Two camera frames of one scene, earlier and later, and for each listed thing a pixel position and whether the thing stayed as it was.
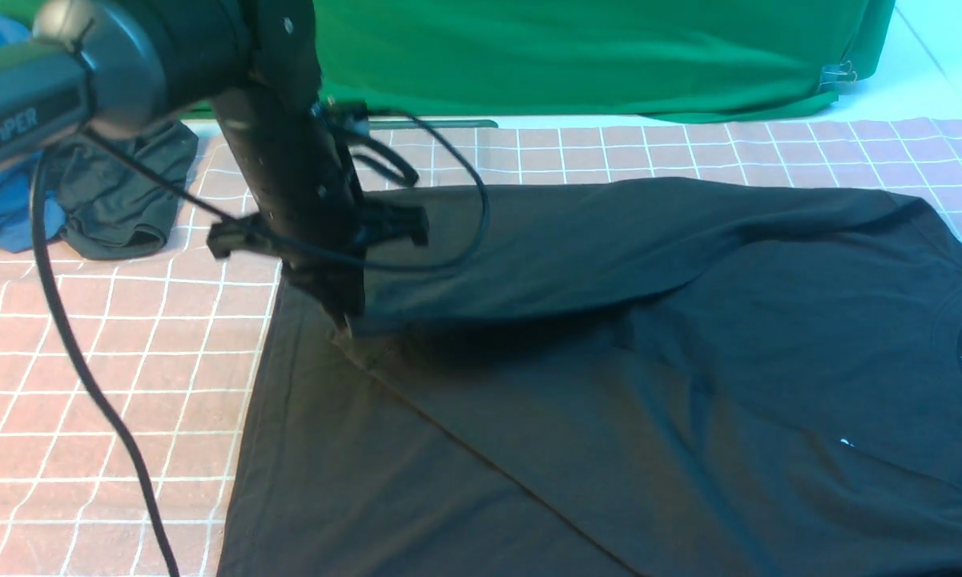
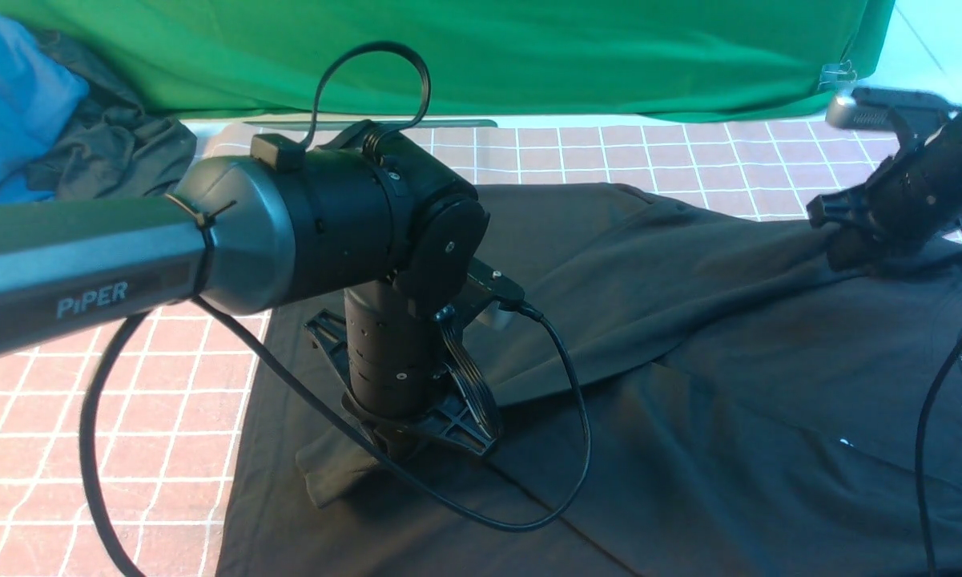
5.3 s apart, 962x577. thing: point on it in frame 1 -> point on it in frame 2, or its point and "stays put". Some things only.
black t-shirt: x=634 y=378 stays put
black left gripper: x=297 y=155 -> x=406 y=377
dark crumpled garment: x=111 y=207 stays put
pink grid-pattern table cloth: x=173 y=340 stays put
